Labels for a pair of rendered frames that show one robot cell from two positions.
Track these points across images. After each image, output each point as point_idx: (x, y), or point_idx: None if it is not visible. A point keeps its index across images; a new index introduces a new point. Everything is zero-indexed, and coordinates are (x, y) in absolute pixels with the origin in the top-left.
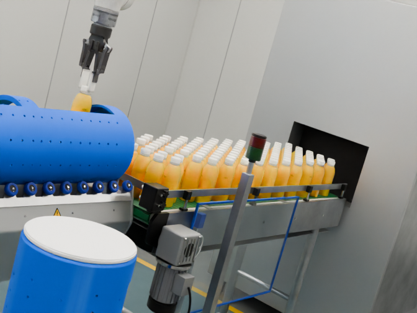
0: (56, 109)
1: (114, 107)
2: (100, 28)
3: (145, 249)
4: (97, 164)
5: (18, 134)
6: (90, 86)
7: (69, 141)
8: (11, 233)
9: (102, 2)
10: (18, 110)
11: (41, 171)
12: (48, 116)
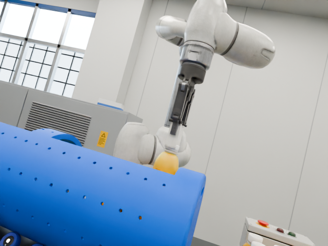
0: (73, 144)
1: (197, 173)
2: (181, 67)
3: None
4: (96, 243)
5: None
6: (168, 139)
7: (49, 183)
8: None
9: (184, 37)
10: (18, 132)
11: (9, 215)
12: (46, 145)
